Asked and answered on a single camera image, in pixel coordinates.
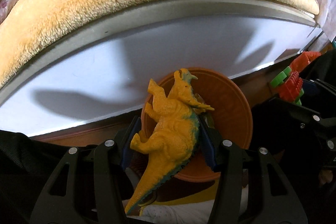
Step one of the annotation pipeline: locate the orange trash bin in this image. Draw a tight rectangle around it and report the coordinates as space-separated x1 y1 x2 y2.
140 66 253 183

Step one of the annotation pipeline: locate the yellow toy dinosaur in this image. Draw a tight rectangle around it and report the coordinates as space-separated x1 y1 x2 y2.
125 68 213 214

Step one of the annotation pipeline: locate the red green toy block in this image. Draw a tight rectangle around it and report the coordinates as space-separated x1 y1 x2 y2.
270 66 304 106

